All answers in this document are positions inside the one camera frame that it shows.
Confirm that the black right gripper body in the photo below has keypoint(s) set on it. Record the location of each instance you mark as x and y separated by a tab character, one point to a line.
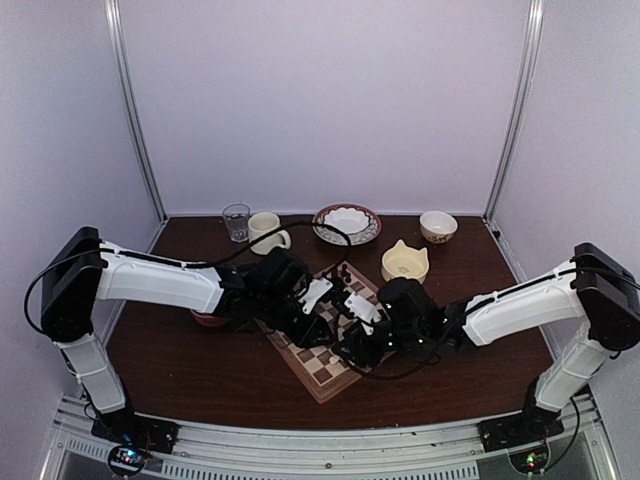
406	338

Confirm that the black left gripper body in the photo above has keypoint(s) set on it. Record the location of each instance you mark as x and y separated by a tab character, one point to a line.
274	309

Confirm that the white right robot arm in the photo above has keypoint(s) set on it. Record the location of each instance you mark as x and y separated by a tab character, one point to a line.
590	287

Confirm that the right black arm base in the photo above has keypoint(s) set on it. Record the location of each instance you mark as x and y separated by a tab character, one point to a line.
518	429

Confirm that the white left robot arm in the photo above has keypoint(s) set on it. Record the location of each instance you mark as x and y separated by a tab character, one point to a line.
88	269

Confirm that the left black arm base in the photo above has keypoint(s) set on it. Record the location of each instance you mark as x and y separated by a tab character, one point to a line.
144	433

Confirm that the black chess piece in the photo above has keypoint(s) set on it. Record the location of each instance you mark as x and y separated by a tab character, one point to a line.
344	273

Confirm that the wooden chess board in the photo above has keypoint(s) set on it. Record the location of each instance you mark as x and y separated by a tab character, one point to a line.
322	379

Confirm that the pink cat-ear bowl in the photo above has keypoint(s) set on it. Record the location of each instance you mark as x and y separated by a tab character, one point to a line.
209	320

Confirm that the cream ribbed mug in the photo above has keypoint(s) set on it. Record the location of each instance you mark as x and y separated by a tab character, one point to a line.
261	224

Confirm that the yellow cat-ear bowl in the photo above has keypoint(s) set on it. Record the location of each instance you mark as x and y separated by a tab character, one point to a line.
403	261

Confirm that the clear drinking glass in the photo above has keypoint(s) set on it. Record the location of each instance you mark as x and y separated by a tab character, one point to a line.
236	217

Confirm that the white floral small bowl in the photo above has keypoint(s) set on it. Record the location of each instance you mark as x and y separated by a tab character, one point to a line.
437	227

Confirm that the white scalloped bowl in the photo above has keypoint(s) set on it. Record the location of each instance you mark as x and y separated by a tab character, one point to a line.
349	220

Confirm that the patterned brown rim plate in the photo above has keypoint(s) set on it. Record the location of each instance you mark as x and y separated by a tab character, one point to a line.
369	234

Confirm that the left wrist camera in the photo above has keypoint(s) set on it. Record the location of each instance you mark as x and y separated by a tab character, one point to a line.
317	289

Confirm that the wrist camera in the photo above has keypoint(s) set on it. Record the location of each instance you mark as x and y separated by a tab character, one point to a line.
317	289
365	314

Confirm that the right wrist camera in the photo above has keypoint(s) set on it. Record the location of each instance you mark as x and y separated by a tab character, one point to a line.
365	314

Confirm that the front aluminium rail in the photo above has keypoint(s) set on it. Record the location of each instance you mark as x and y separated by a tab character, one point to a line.
451	450

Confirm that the left aluminium frame post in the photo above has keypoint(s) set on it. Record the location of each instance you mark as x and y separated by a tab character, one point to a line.
117	39

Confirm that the aluminium frame post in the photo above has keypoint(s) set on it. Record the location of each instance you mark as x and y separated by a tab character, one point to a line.
117	39
527	70

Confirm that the right aluminium frame post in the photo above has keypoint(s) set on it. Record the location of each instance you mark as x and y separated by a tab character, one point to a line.
527	70

